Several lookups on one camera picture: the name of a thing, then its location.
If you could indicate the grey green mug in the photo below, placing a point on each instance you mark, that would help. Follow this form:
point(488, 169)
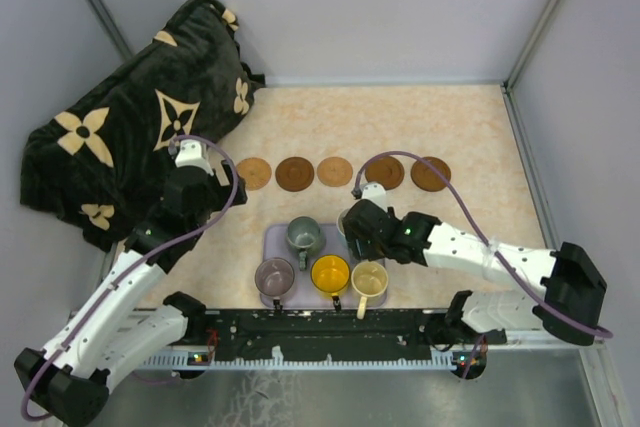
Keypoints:
point(305, 239)

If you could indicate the black floral plush blanket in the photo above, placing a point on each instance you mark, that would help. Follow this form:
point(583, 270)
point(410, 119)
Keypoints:
point(101, 164)

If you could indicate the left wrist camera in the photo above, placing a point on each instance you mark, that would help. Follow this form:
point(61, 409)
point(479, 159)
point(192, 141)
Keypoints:
point(193, 153)

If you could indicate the cream mug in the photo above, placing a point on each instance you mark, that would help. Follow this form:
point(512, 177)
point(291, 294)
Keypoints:
point(370, 282)

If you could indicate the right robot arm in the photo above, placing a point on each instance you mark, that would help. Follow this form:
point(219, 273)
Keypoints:
point(560, 291)

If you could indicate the lavender plastic tray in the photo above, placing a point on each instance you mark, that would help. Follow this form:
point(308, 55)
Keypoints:
point(303, 294)

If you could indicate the yellow glass mug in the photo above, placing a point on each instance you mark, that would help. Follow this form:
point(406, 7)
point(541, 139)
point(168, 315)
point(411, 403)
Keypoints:
point(330, 276)

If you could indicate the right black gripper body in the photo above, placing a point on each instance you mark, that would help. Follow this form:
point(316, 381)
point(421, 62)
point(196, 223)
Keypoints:
point(369, 249)

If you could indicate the purple glass mug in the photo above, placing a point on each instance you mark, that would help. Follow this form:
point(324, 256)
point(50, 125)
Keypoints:
point(275, 281)

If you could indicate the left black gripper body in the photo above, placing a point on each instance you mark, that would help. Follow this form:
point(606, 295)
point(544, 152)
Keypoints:
point(217, 195)

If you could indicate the woven rattan coaster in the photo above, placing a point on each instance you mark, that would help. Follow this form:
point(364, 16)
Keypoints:
point(334, 171)
point(256, 172)

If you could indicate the white mug blue handle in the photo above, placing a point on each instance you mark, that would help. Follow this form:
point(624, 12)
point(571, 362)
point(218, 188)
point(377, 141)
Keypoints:
point(340, 226)

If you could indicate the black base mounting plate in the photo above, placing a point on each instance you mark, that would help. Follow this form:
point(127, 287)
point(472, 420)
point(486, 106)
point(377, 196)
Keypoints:
point(317, 335)

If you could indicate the dark wooden coaster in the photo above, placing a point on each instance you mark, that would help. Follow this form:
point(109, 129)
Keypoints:
point(387, 171)
point(294, 174)
point(430, 178)

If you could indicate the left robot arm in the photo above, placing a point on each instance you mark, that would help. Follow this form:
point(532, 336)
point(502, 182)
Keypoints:
point(72, 376)

